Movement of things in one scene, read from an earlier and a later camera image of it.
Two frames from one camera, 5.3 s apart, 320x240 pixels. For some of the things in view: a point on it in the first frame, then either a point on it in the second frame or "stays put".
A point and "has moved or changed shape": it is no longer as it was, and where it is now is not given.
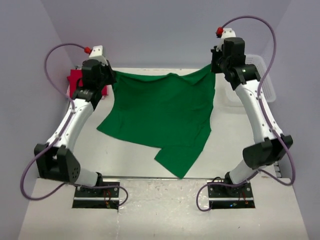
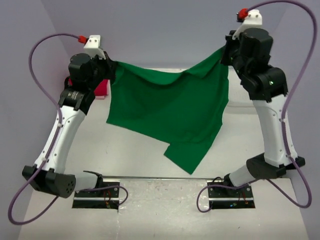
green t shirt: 173,112 has moved or changed shape
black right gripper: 216,53 -> 225,59
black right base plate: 222,197 stays put
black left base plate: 101,198 stays put
